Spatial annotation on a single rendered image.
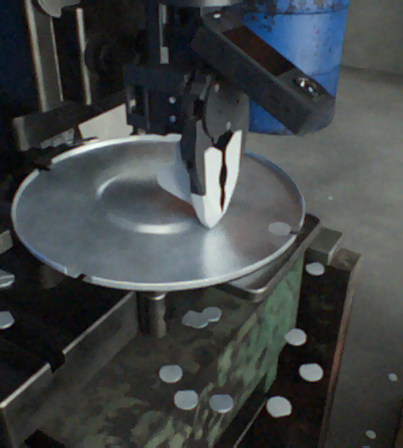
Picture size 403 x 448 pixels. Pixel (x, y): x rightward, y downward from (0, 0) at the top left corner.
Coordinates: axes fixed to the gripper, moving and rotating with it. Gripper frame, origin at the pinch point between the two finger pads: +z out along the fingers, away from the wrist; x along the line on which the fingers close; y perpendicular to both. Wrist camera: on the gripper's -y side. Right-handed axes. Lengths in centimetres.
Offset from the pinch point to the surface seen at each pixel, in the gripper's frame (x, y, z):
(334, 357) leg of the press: -23.0, -7.4, 33.4
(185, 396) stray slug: 8.4, -1.7, 15.1
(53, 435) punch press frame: 18.1, 6.0, 15.4
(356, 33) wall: -332, 88, 52
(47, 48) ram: 5.1, 13.8, -14.6
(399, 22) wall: -332, 62, 42
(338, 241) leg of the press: -25.6, -4.5, 15.2
